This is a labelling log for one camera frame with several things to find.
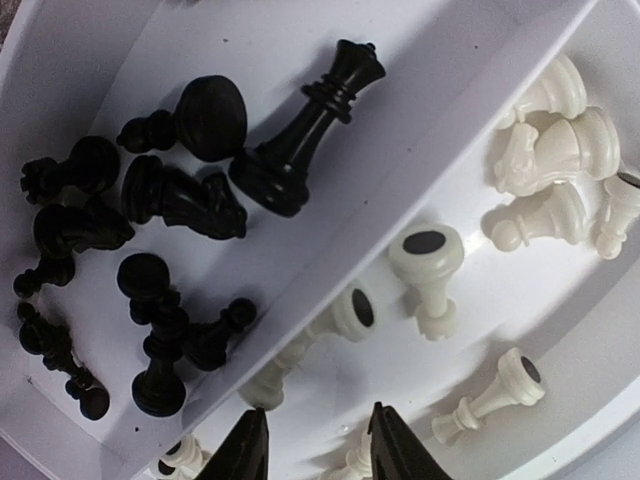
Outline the black chess queen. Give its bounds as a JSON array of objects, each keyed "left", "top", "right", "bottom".
[{"left": 228, "top": 39, "right": 386, "bottom": 218}]

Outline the black chess knight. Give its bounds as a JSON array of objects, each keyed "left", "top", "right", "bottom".
[
  {"left": 33, "top": 196, "right": 135, "bottom": 259},
  {"left": 121, "top": 155, "right": 248, "bottom": 240}
]

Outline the black chess pawn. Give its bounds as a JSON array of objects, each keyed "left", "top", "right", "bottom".
[
  {"left": 116, "top": 253, "right": 171, "bottom": 310},
  {"left": 182, "top": 298, "right": 257, "bottom": 372}
]

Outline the white chess bishop in tray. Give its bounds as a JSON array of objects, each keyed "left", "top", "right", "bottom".
[{"left": 431, "top": 347, "right": 546, "bottom": 445}]

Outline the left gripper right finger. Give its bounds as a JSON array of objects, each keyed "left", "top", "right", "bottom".
[{"left": 368, "top": 402, "right": 450, "bottom": 480}]

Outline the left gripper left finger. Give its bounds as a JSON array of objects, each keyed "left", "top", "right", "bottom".
[{"left": 197, "top": 408, "right": 269, "bottom": 480}]

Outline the black chess bishop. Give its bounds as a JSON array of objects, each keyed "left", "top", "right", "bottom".
[
  {"left": 16, "top": 302, "right": 110, "bottom": 421},
  {"left": 116, "top": 75, "right": 248, "bottom": 163}
]

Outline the white chess pawn in tray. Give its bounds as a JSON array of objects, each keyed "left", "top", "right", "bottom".
[{"left": 483, "top": 183, "right": 588, "bottom": 252}]

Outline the white chess knight in tray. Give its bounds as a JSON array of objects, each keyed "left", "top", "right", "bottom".
[{"left": 493, "top": 107, "right": 621, "bottom": 197}]

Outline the white plastic compartment tray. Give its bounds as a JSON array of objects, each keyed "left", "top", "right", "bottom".
[{"left": 1, "top": 1, "right": 639, "bottom": 479}]

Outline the black chess king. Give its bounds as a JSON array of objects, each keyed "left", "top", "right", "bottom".
[{"left": 130, "top": 300, "right": 189, "bottom": 418}]

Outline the black chess rook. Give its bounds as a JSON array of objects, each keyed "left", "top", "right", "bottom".
[{"left": 20, "top": 136, "right": 121, "bottom": 205}]

